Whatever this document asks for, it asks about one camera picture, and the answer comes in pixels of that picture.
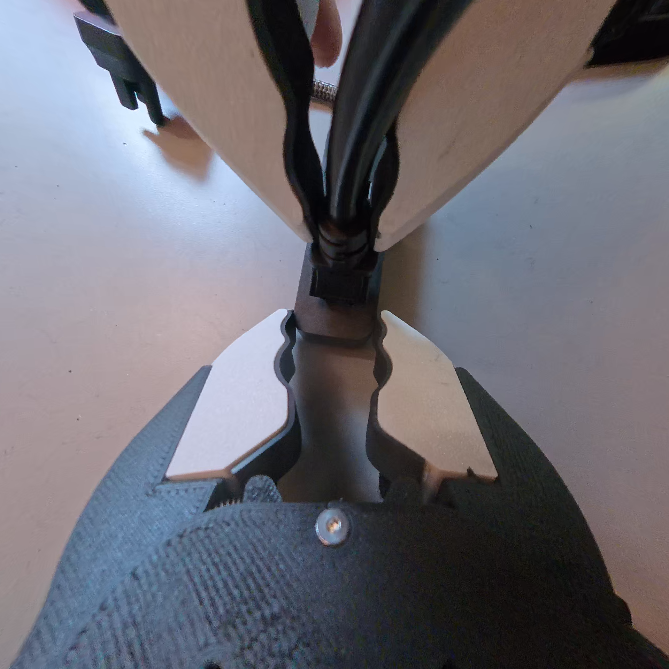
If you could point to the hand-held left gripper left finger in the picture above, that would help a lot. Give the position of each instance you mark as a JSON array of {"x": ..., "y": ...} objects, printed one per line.
[{"x": 235, "y": 407}]

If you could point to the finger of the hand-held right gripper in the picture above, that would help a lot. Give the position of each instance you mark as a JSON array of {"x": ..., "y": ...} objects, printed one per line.
[
  {"x": 496, "y": 78},
  {"x": 209, "y": 68}
]

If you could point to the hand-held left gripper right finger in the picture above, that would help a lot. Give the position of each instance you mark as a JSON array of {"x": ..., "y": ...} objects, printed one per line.
[{"x": 434, "y": 413}]

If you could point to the person's right hand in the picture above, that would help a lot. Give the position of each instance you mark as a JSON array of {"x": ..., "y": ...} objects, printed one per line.
[{"x": 328, "y": 36}]

